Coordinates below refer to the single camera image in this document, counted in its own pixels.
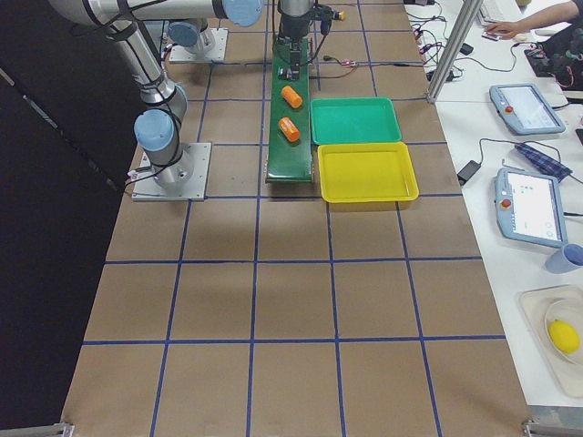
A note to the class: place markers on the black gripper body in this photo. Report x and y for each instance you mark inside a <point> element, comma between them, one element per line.
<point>291,30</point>

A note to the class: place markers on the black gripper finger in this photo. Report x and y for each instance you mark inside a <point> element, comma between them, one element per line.
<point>295,63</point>

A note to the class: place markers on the plain orange cylinder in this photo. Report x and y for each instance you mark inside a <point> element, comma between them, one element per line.
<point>291,97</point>

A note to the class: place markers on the orange cylinder with white text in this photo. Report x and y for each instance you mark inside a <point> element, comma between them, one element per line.
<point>289,129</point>

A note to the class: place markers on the green push button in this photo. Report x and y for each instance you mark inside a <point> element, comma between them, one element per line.
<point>285,74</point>

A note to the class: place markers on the person's forearm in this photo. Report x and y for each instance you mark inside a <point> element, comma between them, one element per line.
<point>552,15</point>

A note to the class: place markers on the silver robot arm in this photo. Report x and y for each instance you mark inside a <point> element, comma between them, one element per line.
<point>197,38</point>
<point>157,129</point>

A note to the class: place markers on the person's hand at desk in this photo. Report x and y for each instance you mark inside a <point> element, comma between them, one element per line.
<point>501,30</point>

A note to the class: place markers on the green plastic tray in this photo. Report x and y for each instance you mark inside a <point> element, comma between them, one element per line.
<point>349,120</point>

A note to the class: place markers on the green conveyor belt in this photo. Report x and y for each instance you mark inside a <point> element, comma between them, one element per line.
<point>290,144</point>

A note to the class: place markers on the yellow plastic tray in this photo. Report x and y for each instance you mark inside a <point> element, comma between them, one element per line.
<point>366,172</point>

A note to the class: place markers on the black power adapter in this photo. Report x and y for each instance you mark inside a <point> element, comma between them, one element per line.
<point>467,172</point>

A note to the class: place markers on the teach pendant far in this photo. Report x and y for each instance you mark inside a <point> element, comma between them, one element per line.
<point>524,110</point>

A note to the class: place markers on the teach pendant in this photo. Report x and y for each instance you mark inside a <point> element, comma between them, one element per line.
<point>524,110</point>
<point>529,208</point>

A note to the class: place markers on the teach pendant near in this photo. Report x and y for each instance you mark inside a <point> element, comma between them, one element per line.
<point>529,208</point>

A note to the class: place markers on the blue plaid cloth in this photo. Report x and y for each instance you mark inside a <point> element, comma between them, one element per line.
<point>544,163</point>

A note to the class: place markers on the blue cup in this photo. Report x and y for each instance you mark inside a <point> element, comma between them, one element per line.
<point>566,259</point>

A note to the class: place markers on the beige tray with bowl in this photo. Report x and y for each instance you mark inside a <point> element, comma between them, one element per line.
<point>555,319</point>

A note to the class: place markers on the yellow lemon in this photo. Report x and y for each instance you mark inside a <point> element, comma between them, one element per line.
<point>563,336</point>

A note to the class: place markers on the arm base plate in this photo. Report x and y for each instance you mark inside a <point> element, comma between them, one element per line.
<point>184,180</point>
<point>209,48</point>

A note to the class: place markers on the aluminium frame post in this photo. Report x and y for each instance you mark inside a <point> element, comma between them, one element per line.
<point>463,22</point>

